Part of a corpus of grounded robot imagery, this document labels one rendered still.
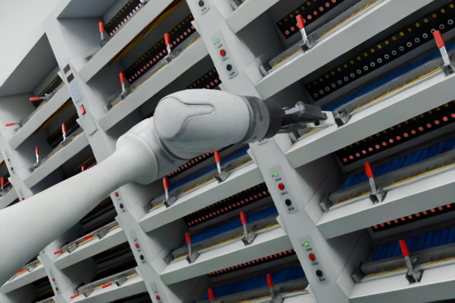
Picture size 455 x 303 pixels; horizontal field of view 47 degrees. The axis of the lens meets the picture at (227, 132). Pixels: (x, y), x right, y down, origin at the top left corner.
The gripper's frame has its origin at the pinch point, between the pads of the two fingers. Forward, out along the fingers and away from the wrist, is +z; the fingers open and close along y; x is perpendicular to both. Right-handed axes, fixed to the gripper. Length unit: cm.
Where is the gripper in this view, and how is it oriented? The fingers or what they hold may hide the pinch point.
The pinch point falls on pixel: (319, 120)
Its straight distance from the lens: 115.5
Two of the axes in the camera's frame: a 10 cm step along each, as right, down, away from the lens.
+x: -2.6, -9.3, 2.5
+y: 6.4, -3.6, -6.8
